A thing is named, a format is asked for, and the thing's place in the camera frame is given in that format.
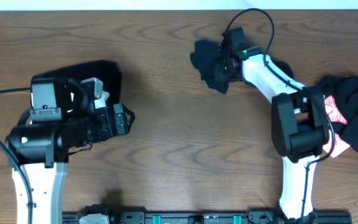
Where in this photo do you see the black t-shirt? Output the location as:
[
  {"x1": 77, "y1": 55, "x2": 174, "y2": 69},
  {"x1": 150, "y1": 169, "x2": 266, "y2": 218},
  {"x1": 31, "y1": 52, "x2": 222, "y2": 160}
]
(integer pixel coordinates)
[{"x1": 190, "y1": 39, "x2": 295, "y2": 95}]

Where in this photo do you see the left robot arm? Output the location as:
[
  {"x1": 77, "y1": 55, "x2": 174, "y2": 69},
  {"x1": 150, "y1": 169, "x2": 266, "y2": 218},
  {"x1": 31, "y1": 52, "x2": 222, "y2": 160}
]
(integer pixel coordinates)
[{"x1": 6, "y1": 78, "x2": 135, "y2": 223}]

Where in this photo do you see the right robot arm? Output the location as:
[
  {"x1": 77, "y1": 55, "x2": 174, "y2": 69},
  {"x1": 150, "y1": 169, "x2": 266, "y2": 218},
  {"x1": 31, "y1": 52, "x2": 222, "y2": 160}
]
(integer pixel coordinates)
[{"x1": 216, "y1": 28, "x2": 329, "y2": 223}]

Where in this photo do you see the black fabric storage container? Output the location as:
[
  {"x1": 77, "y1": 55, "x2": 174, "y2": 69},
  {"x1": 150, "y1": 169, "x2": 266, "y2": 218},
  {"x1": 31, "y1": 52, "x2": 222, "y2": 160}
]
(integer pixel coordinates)
[{"x1": 31, "y1": 60, "x2": 122, "y2": 107}]

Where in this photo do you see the white folded garment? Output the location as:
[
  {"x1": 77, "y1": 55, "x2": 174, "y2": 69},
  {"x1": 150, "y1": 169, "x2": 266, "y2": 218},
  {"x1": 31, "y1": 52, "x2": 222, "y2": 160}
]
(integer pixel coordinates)
[{"x1": 94, "y1": 91, "x2": 109, "y2": 109}]

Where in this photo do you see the pink crumpled garment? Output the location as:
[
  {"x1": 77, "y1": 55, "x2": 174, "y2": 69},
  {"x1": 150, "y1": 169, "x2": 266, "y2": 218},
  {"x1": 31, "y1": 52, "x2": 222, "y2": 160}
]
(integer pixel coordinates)
[{"x1": 324, "y1": 95, "x2": 350, "y2": 158}]

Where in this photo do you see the black crumpled garment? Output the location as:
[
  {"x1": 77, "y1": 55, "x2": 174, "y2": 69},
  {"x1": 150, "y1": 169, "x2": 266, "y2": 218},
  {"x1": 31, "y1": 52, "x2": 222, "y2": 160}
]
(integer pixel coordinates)
[{"x1": 317, "y1": 76, "x2": 358, "y2": 152}]

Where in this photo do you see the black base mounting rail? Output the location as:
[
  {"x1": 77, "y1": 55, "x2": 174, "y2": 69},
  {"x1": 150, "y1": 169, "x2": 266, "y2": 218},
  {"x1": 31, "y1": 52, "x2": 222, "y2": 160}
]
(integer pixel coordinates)
[{"x1": 62, "y1": 205, "x2": 352, "y2": 224}]

